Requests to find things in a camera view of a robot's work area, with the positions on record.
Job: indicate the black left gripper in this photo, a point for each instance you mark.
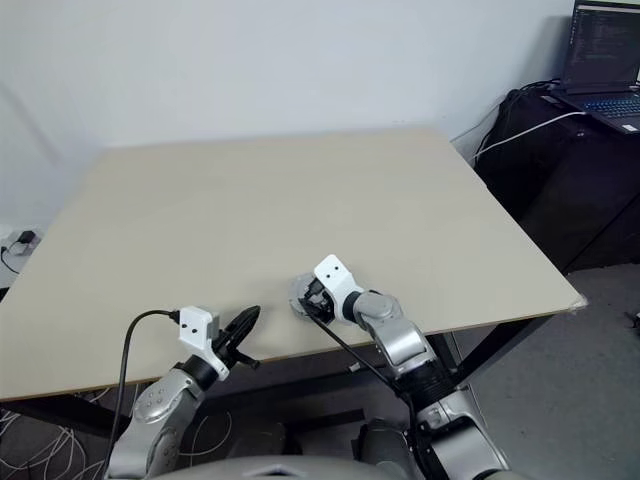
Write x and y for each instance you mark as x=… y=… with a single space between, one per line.
x=225 y=352

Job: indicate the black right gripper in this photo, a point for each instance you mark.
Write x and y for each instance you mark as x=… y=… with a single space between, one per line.
x=320 y=301

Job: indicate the silver round motor lid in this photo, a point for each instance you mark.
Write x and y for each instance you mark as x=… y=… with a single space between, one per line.
x=296 y=287

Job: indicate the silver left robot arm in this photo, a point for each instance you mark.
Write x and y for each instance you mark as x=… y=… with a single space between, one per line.
x=150 y=405

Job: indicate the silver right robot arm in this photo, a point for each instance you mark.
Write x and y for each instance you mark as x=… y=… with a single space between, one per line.
x=400 y=345

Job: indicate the grey robot torso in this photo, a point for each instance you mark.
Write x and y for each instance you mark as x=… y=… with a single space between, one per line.
x=215 y=470

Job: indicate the dark grey rounded shape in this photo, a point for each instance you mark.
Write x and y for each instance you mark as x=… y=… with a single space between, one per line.
x=385 y=445

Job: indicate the black power adapter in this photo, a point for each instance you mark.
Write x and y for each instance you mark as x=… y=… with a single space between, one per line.
x=26 y=237

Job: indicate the white power strip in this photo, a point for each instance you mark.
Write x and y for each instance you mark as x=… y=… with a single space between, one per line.
x=15 y=250

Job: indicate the large black equipment case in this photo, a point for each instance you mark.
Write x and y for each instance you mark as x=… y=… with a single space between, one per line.
x=565 y=200

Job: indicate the black open laptop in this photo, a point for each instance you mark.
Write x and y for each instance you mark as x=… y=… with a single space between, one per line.
x=605 y=50

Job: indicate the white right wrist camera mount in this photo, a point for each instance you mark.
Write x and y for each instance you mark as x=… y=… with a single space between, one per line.
x=332 y=272

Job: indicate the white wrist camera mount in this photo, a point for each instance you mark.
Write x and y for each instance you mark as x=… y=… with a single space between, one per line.
x=195 y=330
x=332 y=272

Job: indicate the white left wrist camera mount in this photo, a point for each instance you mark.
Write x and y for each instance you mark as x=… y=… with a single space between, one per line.
x=195 y=330

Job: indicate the black metal table frame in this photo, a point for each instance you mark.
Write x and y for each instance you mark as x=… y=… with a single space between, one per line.
x=500 y=350

